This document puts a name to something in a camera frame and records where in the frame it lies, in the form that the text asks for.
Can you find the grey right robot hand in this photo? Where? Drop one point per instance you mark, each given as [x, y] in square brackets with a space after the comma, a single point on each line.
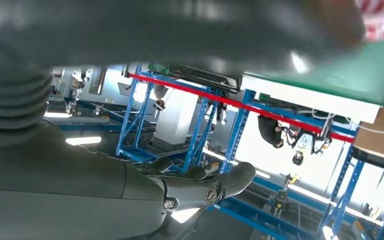
[62, 192]

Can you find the person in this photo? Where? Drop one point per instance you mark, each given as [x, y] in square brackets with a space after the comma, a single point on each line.
[160, 94]
[270, 130]

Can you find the green plastic crate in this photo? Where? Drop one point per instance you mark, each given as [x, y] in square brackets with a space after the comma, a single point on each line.
[159, 69]
[265, 97]

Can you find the red horizontal bar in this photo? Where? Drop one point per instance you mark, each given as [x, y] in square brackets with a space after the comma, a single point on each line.
[185, 91]

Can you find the blue metal rack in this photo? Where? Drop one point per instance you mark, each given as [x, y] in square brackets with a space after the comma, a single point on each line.
[233, 139]

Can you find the black foam-lined case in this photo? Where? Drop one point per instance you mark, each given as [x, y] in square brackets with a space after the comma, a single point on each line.
[212, 79]

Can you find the white humanoid robot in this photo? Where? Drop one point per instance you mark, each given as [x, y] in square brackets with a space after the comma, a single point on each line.
[306, 142]

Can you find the white table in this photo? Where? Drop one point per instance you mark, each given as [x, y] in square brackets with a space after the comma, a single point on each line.
[311, 99]

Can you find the brown cardboard box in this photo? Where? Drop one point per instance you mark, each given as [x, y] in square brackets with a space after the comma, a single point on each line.
[380, 136]

